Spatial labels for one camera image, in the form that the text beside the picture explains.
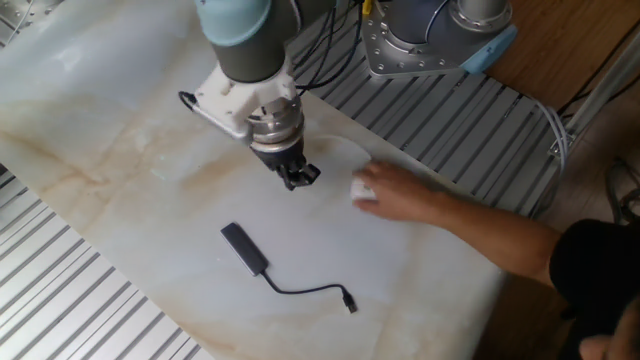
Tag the dark grey USB docking station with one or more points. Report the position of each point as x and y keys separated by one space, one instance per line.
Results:
x=244 y=247

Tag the person's right hand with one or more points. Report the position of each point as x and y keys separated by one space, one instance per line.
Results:
x=400 y=192

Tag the silver grey UR5 robot arm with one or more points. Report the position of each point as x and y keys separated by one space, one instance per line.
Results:
x=245 y=40

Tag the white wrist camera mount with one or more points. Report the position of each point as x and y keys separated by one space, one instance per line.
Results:
x=235 y=102

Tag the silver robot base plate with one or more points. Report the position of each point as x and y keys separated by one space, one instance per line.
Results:
x=400 y=60

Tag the black chair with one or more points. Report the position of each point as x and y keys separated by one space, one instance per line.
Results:
x=625 y=200

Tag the yellow connector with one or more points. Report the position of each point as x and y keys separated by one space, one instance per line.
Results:
x=367 y=7

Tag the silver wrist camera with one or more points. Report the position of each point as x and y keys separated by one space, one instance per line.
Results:
x=220 y=122

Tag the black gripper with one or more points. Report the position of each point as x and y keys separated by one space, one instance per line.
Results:
x=282 y=157

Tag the silver plate with screws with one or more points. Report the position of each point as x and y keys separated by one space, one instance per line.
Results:
x=45 y=7

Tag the aluminium frame post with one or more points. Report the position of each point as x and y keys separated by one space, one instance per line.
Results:
x=600 y=92

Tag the black shirt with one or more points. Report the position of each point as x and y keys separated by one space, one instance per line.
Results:
x=600 y=265

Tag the white round USB hub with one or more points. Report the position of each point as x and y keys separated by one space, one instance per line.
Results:
x=361 y=192

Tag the person's right forearm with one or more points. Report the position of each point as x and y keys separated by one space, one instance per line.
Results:
x=500 y=240

